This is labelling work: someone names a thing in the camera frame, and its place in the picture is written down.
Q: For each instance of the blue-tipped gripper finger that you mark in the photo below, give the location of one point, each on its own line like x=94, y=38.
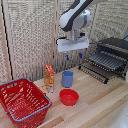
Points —
x=67, y=56
x=80, y=54

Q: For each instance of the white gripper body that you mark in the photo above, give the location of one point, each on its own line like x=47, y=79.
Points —
x=73, y=44

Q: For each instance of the blue plastic cup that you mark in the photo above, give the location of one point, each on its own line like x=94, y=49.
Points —
x=67, y=79

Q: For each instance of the wide woven screen panel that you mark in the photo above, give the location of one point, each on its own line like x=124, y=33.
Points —
x=31, y=36
x=61, y=63

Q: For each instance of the black oven door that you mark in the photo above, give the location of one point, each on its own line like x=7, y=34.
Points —
x=94, y=73

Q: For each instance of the orange food box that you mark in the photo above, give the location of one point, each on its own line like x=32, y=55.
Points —
x=49, y=76

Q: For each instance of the black dish rack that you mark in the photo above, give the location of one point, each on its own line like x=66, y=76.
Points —
x=115, y=43

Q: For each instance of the small grey bottle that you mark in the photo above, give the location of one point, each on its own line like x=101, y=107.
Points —
x=51, y=89

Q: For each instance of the red plastic bowl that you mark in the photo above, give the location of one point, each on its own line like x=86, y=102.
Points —
x=69, y=97

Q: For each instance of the narrow woven screen panel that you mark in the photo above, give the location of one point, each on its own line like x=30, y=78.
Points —
x=2, y=56

